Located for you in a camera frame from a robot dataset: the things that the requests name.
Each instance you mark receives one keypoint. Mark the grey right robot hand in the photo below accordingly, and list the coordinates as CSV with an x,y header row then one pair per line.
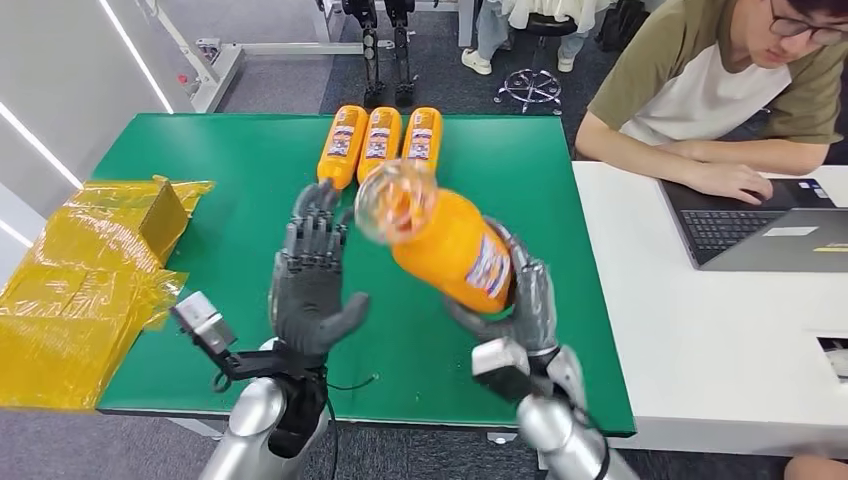
x,y
536,311

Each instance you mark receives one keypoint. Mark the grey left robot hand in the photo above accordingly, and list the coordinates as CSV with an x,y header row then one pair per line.
x,y
308,305

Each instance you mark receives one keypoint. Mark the orange bottle with clear cap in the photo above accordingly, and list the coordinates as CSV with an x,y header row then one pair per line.
x,y
422,139
444,252
341,142
379,142

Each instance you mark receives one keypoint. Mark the dark grey laptop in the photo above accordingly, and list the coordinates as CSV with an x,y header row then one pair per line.
x,y
729,228

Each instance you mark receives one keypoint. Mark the yellow film wrapped cardboard box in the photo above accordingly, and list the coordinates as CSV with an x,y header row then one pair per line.
x,y
86,285

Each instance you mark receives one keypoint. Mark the stool with chrome base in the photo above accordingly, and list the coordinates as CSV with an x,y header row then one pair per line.
x,y
531,86

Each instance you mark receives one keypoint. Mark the person's right hand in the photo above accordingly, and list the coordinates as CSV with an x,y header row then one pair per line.
x,y
729,182

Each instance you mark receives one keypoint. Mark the black humanoid robot leg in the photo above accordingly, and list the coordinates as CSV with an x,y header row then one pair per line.
x,y
370,53
403,53

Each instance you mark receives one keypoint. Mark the seated background person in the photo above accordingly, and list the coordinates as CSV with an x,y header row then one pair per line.
x,y
491,30

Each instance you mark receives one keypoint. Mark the black backpack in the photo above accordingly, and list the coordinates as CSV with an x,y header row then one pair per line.
x,y
619,26

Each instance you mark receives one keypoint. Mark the person's knee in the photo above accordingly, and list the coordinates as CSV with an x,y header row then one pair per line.
x,y
818,469

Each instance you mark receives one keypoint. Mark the person's glasses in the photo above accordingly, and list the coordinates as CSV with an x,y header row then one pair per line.
x,y
788,28

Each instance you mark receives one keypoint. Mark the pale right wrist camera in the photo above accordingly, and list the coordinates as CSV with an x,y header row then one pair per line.
x,y
497,358

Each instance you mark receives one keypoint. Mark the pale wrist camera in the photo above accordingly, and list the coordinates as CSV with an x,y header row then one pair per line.
x,y
202,321
497,358

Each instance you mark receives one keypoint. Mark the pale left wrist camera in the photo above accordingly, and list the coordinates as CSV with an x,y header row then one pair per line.
x,y
202,321

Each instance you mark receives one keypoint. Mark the white metal gantry frame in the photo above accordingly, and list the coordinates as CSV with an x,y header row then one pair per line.
x,y
222,73

